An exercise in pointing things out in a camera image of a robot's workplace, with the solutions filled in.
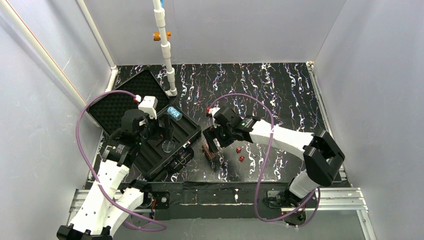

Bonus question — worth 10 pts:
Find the white corner pipe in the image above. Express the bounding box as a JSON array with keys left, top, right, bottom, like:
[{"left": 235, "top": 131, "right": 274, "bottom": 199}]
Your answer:
[{"left": 76, "top": 0, "right": 119, "bottom": 92}]

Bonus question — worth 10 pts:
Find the clear round dealer button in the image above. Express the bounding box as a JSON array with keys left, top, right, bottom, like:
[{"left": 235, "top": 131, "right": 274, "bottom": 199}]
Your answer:
[{"left": 161, "top": 140, "right": 176, "bottom": 153}]

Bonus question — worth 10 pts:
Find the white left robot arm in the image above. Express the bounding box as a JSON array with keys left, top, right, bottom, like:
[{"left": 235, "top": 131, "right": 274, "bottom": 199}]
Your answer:
[{"left": 56, "top": 108, "right": 163, "bottom": 240}]

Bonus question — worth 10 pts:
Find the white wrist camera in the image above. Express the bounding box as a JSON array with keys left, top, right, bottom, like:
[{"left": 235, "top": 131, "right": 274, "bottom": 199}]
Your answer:
[
  {"left": 206, "top": 107, "right": 221, "bottom": 118},
  {"left": 138, "top": 95, "right": 158, "bottom": 120}
]

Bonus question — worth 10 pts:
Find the orange clamp on pole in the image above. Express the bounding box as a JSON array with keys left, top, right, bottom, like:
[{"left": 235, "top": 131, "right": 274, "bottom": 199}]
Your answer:
[{"left": 152, "top": 31, "right": 172, "bottom": 42}]

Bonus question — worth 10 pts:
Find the white pvc pole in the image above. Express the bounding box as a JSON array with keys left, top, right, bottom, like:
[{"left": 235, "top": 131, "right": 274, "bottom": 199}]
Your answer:
[{"left": 153, "top": 0, "right": 178, "bottom": 97}]

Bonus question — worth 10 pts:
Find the blue poker chip stack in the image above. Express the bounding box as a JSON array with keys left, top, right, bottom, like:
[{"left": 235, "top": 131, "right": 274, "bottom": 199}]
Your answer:
[{"left": 167, "top": 106, "right": 183, "bottom": 121}]

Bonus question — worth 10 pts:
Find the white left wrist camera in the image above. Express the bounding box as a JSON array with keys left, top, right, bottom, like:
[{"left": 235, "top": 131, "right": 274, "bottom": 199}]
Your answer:
[{"left": 138, "top": 95, "right": 158, "bottom": 120}]

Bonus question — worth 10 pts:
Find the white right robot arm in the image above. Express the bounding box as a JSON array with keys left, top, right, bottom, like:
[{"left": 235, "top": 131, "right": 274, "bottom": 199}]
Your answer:
[{"left": 203, "top": 107, "right": 346, "bottom": 199}]

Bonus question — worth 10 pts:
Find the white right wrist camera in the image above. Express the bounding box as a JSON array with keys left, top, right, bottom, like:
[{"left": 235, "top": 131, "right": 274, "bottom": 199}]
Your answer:
[{"left": 206, "top": 107, "right": 221, "bottom": 118}]

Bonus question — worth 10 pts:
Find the black poker set case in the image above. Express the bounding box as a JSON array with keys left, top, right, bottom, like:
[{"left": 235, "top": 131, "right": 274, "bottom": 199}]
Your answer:
[{"left": 87, "top": 69, "right": 201, "bottom": 181}]

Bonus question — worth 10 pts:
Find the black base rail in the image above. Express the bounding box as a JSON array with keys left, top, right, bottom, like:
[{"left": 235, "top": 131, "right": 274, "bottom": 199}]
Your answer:
[{"left": 144, "top": 181, "right": 288, "bottom": 221}]

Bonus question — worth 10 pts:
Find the brown poker chip stack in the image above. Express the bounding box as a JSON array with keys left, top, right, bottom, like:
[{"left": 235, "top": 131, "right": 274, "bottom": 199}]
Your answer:
[{"left": 201, "top": 143, "right": 216, "bottom": 162}]

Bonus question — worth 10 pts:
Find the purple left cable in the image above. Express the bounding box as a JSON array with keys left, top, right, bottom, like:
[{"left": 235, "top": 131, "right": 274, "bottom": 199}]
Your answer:
[{"left": 75, "top": 89, "right": 168, "bottom": 233}]

